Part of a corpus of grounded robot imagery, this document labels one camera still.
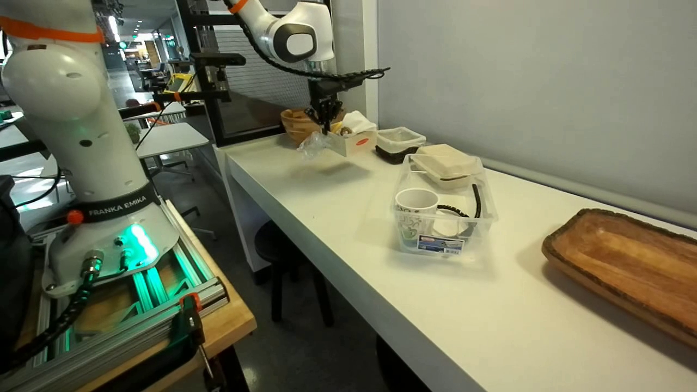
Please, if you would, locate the cloth lined dark basket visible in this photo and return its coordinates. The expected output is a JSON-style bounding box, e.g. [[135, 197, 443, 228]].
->
[[372, 124, 429, 165]]

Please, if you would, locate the white paper cup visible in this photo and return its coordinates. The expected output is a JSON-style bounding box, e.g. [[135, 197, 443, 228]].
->
[[394, 188, 443, 251]]

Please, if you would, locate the black base cable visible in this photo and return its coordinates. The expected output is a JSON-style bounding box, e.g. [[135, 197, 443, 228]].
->
[[0, 248, 104, 374]]

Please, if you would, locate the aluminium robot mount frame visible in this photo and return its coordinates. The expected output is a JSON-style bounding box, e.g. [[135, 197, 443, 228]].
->
[[0, 195, 230, 392]]

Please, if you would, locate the black camera boom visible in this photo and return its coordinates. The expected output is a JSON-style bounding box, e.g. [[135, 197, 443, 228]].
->
[[187, 48, 250, 70]]

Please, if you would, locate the clear plastic lunchbox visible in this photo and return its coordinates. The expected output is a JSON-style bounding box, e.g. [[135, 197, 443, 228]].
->
[[393, 168, 502, 261]]

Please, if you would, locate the small wooden box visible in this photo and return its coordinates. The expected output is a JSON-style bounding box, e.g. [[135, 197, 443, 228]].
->
[[319, 110, 382, 159]]

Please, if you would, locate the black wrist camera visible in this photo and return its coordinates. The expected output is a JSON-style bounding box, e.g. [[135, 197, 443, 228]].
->
[[312, 70, 360, 97]]

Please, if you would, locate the green and orange clamp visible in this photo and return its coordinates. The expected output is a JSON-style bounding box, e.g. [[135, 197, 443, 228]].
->
[[168, 293, 221, 387]]

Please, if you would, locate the white paper napkin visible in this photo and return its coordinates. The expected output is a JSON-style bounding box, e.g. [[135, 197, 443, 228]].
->
[[339, 110, 379, 137]]

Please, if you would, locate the white round lid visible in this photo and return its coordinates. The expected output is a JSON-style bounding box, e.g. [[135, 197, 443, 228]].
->
[[431, 210, 472, 239]]

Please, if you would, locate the white background table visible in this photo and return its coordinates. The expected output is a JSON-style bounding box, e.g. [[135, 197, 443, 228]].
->
[[135, 120, 213, 161]]

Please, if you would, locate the wooden mount board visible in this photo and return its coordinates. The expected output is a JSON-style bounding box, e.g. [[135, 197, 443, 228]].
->
[[72, 285, 259, 392]]

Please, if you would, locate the black round stool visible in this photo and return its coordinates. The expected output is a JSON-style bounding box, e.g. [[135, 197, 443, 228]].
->
[[250, 221, 339, 332]]

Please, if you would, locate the beige clamshell food container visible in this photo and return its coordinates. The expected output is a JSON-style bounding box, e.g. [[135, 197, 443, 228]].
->
[[407, 142, 486, 195]]

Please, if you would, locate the black cord loop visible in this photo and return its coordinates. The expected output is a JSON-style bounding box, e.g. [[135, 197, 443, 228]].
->
[[433, 179, 486, 223]]

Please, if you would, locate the wooden serving tray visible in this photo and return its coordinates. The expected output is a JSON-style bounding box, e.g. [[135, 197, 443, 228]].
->
[[541, 208, 697, 354]]

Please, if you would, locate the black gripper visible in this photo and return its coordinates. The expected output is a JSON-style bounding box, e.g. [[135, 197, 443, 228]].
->
[[307, 74, 347, 137]]

